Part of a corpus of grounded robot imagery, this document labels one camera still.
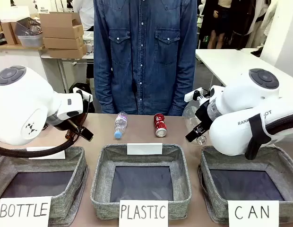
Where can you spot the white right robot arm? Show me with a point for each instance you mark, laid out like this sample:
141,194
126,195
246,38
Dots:
231,132

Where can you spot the open cardboard box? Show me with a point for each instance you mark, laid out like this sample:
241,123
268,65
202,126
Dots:
61,23

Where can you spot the background person in dark coat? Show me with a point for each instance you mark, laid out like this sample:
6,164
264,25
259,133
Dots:
243,26

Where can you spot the brown glass bottle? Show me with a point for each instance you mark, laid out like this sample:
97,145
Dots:
69,136

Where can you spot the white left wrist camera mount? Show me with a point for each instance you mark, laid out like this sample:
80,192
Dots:
81,93

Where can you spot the white BOTTLE paper label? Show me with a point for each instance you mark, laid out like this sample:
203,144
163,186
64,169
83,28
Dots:
23,210

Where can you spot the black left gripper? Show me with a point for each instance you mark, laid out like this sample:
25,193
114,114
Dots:
60,123

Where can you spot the person in denim shirt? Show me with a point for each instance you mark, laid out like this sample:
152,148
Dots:
144,59

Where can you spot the grey fabric basket labelled can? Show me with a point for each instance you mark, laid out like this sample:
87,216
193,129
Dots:
278,163

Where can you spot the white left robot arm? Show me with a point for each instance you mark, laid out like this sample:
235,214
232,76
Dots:
23,106

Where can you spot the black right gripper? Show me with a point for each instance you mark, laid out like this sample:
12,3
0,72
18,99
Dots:
203,111

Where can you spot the background person in black skirt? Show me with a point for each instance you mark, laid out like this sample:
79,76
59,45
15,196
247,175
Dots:
219,23

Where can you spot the small cardboard box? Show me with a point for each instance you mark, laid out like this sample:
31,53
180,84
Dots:
9,33

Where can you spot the grey fabric basket labelled bottle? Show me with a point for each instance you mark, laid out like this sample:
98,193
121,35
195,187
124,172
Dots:
78,170

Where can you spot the white background table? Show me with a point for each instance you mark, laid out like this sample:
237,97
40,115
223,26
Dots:
231,63

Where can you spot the water bottle with blue cap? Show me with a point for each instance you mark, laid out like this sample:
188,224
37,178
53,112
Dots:
120,124

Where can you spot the crushed red soda can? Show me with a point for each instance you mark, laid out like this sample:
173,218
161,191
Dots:
160,125

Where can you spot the white CAN paper label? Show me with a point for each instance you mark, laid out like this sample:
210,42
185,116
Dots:
252,212

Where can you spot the grey fabric basket labelled plastic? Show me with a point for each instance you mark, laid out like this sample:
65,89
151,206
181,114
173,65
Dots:
104,165

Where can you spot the white PLASTIC paper label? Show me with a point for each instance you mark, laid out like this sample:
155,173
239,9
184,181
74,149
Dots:
143,211

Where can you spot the clear plastic storage container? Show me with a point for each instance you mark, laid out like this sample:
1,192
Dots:
30,33

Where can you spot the clear empty plastic bottle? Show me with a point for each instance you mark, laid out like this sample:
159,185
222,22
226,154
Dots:
190,116

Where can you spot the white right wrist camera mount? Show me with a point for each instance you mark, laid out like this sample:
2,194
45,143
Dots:
193,94

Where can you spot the closed flat cardboard box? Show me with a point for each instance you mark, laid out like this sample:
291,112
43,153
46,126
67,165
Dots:
63,42
66,52

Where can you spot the blank white card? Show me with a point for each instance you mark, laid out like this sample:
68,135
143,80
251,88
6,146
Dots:
144,149
52,156

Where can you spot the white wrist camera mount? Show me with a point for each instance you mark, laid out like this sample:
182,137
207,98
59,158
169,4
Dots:
193,94
81,93

